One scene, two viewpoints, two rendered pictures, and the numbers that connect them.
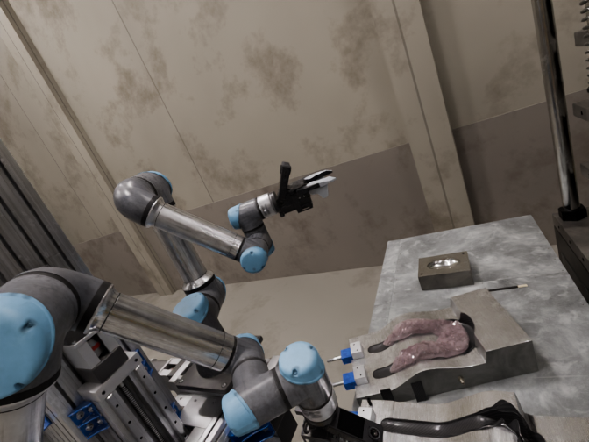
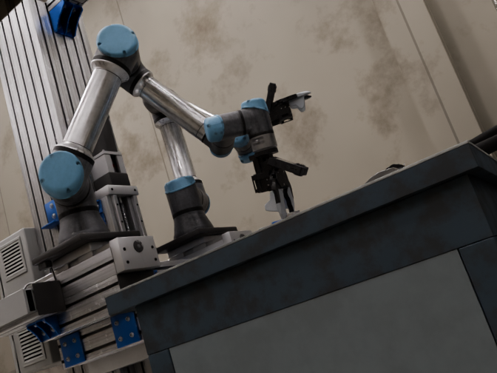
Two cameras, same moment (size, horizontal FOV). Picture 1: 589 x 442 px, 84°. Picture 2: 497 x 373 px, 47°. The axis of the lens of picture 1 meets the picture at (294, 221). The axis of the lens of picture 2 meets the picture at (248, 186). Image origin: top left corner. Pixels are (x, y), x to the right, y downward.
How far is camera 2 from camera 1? 152 cm
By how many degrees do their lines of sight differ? 31
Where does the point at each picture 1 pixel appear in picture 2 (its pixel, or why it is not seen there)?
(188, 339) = (188, 106)
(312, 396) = (258, 121)
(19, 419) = (112, 79)
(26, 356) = (130, 41)
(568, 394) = not seen: hidden behind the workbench
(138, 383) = (131, 209)
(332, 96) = (360, 146)
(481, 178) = not seen: outside the picture
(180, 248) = (179, 147)
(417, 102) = (455, 141)
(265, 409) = (228, 118)
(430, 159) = not seen: hidden behind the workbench
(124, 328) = (156, 89)
